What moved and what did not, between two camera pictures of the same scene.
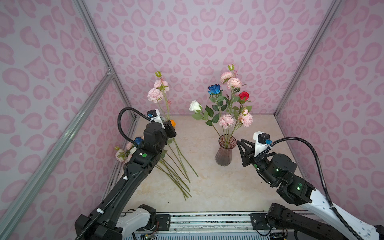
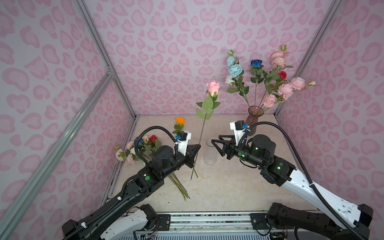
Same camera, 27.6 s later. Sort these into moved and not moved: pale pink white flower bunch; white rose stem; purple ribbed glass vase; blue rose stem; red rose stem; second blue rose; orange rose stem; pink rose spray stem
Moved: orange rose stem; white rose stem; blue rose stem; pink rose spray stem; red rose stem; purple ribbed glass vase
Not moved: second blue rose; pale pink white flower bunch
